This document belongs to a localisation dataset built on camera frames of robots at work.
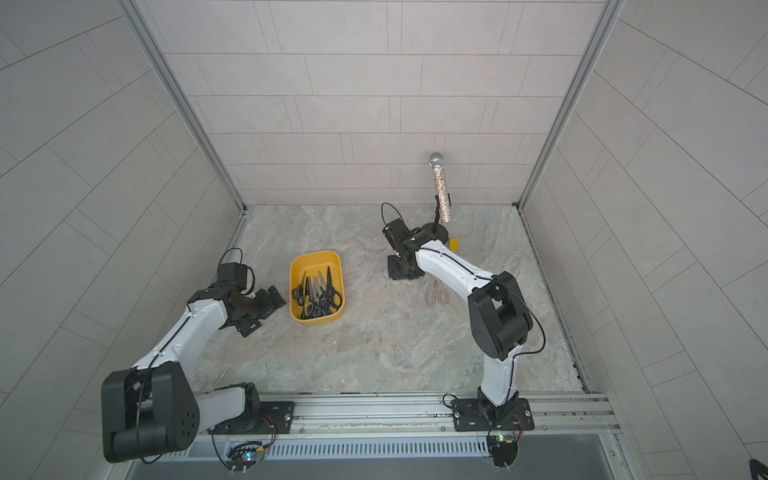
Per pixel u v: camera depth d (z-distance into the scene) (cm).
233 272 67
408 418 72
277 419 71
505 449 68
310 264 97
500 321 47
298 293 89
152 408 39
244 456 66
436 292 92
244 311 70
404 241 65
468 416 71
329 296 91
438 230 105
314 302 89
